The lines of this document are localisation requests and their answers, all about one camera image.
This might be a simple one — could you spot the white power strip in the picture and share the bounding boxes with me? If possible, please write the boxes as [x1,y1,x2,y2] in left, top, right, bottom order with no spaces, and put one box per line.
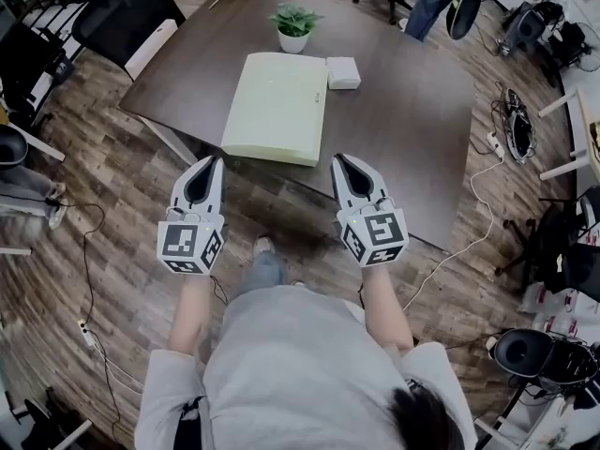
[486,130,507,158]
[76,318,98,347]

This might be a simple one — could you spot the black round bin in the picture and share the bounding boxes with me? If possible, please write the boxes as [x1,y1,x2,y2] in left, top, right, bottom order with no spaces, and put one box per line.
[0,123,30,172]

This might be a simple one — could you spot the potted green plant white pot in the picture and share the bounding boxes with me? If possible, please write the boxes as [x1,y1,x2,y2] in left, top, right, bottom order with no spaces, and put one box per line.
[267,2,325,55]

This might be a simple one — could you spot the black floor cable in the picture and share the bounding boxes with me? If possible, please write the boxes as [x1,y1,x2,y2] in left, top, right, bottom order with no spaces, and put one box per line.
[46,202,124,443]

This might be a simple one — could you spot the person's grey shirt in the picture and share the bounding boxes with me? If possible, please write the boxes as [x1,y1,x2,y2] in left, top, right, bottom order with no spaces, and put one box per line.
[132,283,480,450]

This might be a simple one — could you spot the black office chair with papers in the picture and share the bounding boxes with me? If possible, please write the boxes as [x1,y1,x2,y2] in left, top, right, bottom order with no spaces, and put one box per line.
[495,193,600,295]

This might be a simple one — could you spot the black mesh office chair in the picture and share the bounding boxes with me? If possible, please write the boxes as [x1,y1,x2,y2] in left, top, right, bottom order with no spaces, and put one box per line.
[68,0,187,82]

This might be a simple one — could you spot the standing floor fan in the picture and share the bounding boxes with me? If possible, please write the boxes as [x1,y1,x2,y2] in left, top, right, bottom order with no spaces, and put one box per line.
[567,20,600,73]

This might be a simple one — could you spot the white power cable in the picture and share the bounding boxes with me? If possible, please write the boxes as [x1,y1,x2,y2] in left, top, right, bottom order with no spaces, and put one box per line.
[401,153,505,312]

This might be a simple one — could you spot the black bag on floor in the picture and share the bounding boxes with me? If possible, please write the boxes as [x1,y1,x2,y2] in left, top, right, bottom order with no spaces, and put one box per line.
[504,88,536,164]

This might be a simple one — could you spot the white table leg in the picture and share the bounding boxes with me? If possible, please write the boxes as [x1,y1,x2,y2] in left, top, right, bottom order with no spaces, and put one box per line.
[138,113,200,167]

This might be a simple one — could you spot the person's right forearm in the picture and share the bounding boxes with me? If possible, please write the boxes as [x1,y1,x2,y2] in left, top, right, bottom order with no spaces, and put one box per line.
[359,263,416,352]

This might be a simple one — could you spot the person's jeans leg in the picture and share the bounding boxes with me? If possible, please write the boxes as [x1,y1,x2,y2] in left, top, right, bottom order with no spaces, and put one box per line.
[235,249,290,302]

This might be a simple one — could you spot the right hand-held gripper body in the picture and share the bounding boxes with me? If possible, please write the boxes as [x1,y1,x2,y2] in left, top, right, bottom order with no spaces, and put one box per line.
[335,194,408,268]

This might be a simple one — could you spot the person's left forearm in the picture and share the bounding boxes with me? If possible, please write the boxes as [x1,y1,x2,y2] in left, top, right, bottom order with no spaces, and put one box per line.
[167,269,227,361]

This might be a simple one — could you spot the black shoulder strap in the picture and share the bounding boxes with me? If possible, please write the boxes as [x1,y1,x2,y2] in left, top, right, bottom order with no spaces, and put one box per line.
[173,394,208,450]

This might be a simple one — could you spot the person's light shoe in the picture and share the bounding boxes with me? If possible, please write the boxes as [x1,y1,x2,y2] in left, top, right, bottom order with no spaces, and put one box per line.
[252,235,277,258]

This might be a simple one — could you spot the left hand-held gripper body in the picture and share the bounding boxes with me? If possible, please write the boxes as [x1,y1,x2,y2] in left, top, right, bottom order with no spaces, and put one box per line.
[156,198,226,277]

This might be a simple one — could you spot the small white box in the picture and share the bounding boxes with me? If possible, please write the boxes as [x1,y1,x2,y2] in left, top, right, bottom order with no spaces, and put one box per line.
[324,56,363,91]

